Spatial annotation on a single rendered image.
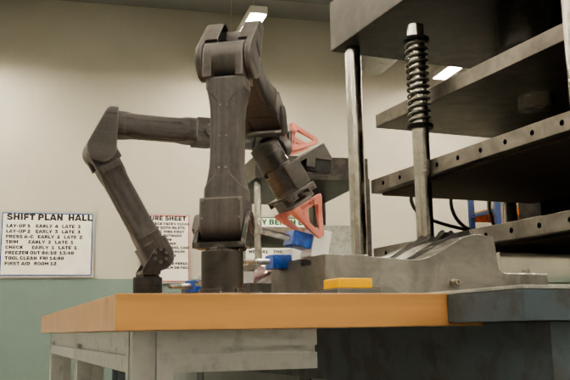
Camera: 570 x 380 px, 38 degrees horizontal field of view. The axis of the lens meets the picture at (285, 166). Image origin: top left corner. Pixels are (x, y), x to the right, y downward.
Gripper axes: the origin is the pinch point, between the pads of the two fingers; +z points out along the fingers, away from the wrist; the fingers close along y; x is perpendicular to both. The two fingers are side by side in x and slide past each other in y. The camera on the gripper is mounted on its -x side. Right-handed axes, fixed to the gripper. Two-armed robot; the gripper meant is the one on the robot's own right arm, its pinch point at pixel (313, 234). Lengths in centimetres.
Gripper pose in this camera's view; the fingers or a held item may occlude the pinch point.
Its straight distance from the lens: 158.0
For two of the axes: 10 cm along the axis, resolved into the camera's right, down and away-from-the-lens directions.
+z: 4.9, 8.7, 0.4
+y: -3.9, 1.7, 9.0
